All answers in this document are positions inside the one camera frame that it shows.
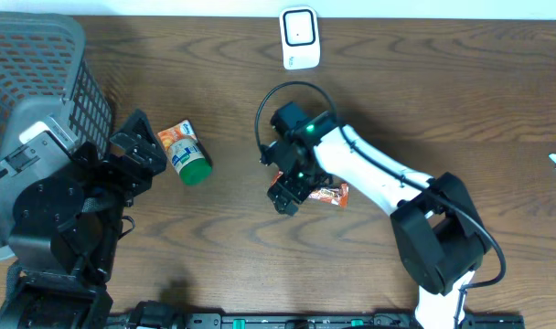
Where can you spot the orange Kleenex tissue pack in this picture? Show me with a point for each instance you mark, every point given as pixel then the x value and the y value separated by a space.
pixel 171 135

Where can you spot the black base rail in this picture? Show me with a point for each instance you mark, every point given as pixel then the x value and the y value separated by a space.
pixel 163 316

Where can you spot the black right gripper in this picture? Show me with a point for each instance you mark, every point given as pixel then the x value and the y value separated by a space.
pixel 298 194

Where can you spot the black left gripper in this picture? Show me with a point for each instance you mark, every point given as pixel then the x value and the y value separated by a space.
pixel 138 174

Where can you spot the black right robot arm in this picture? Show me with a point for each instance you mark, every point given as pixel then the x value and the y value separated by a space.
pixel 440 237

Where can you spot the grey plastic mesh basket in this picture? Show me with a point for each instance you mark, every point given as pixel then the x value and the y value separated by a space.
pixel 43 71

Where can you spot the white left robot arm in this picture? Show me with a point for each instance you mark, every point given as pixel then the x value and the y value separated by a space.
pixel 67 229

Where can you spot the white barcode scanner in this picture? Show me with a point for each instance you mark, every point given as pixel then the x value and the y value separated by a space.
pixel 300 38

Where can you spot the green cap bottle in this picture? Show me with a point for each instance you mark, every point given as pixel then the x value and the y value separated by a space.
pixel 189 162

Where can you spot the orange chocolate bar wrapper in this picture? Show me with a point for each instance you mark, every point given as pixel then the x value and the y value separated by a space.
pixel 330 194

